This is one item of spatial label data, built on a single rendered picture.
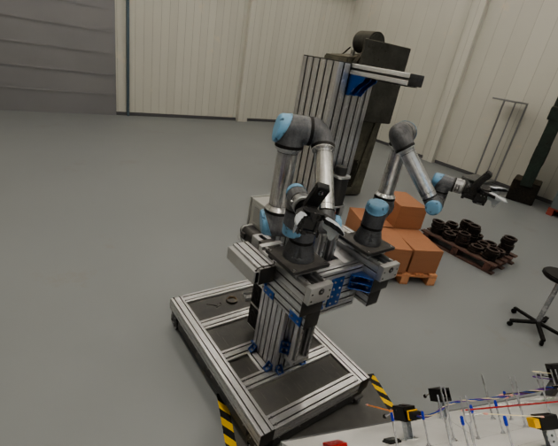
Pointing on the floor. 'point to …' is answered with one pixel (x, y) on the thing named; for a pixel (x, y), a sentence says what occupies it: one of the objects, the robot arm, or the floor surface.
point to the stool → (548, 302)
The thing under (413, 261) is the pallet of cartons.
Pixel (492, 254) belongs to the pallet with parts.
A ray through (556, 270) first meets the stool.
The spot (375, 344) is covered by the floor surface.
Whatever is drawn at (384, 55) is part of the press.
